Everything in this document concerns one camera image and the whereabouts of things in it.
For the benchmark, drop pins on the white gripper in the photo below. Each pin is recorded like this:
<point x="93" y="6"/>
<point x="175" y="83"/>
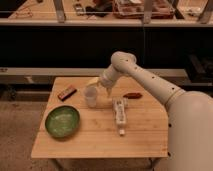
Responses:
<point x="107" y="79"/>

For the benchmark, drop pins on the green ceramic bowl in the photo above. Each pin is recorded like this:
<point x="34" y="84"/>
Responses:
<point x="62" y="121"/>

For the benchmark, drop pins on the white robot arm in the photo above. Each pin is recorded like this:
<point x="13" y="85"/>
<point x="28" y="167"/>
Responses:
<point x="190" y="113"/>

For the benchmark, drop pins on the brown chocolate bar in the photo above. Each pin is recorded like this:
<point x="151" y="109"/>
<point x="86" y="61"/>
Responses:
<point x="68" y="92"/>

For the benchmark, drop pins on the red-brown sausage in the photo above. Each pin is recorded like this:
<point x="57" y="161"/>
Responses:
<point x="133" y="95"/>

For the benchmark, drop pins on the wooden table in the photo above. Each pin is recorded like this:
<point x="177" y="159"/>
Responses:
<point x="146" y="132"/>

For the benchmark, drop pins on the tray of items on shelf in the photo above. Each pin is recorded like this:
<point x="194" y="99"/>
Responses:
<point x="160" y="9"/>

